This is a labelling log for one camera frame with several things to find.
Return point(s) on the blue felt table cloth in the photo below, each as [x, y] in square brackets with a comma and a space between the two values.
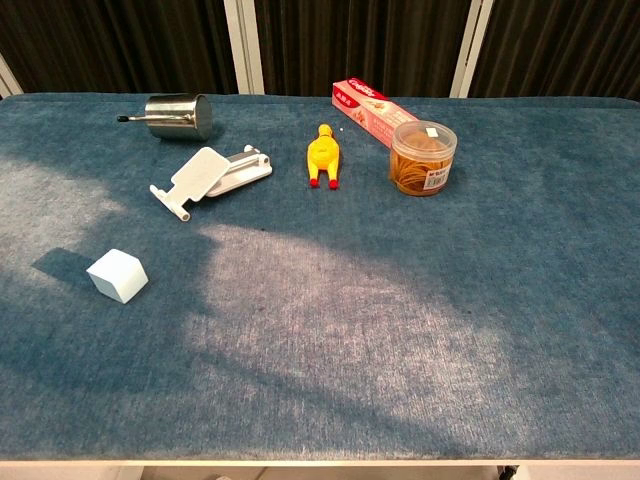
[320, 300]

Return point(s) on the yellow rubber chicken toy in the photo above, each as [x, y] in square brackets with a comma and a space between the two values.
[323, 155]

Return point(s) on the clear jar of rubber bands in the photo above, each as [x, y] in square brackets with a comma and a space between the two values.
[422, 158]

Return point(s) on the white folding phone stand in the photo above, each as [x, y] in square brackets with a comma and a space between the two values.
[205, 176]

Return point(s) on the red toothpaste box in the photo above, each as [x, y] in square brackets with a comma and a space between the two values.
[372, 113]

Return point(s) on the stainless steel measuring cup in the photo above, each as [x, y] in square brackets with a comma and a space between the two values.
[177, 118]

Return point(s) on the light blue cube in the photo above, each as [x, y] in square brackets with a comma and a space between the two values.
[118, 276]

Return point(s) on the dark pleated curtain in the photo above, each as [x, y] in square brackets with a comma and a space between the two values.
[120, 45]

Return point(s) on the white vertical frame post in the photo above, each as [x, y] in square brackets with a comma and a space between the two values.
[9, 79]
[470, 50]
[244, 46]

